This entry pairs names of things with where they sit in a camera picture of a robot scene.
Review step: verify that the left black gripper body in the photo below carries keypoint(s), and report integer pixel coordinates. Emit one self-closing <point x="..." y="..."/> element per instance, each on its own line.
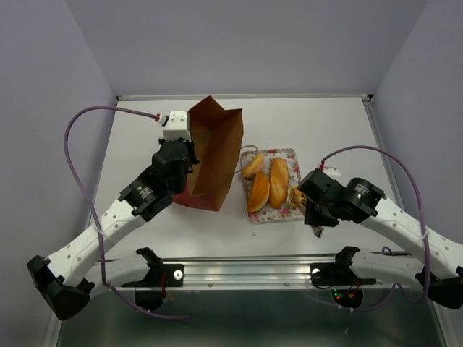
<point x="192" y="159"/>

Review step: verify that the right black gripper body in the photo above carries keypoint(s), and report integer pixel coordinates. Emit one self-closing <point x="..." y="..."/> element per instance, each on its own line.
<point x="320" y="214"/>

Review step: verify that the striped brown pastry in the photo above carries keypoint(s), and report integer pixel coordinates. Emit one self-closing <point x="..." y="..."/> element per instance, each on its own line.
<point x="295" y="198"/>

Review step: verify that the red brown paper bag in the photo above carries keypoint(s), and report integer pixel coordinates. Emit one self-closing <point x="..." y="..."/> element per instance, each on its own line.
<point x="217" y="134"/>

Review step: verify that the long golden bread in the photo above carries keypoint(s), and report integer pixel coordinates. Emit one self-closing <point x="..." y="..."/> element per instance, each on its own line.
<point x="279" y="181"/>

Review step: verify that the orange oval bread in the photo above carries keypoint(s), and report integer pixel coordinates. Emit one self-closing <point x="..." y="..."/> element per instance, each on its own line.
<point x="259" y="194"/>

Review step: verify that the pink sugared donut bread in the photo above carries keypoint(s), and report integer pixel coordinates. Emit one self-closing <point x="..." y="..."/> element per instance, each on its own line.
<point x="254" y="166"/>

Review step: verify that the metal tongs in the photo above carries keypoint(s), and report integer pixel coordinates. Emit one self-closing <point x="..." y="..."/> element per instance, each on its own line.
<point x="317" y="231"/>

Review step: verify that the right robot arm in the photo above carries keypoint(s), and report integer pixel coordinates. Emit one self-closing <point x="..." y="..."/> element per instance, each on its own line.
<point x="430" y="262"/>

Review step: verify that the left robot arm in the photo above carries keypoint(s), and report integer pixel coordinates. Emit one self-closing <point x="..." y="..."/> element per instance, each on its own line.
<point x="70" y="277"/>

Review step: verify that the floral tray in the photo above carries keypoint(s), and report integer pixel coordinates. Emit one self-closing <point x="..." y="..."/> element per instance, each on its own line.
<point x="267" y="213"/>

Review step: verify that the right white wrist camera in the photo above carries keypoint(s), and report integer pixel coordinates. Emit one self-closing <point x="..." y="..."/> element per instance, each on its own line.
<point x="331" y="171"/>

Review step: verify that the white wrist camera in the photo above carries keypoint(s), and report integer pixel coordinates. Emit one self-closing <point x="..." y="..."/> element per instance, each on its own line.
<point x="176" y="126"/>
<point x="331" y="171"/>

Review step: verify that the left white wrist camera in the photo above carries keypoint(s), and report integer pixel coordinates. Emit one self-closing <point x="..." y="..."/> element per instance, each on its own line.
<point x="176" y="126"/>

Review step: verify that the aluminium rail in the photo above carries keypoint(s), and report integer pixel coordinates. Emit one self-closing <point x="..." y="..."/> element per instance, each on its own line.
<point x="269" y="273"/>

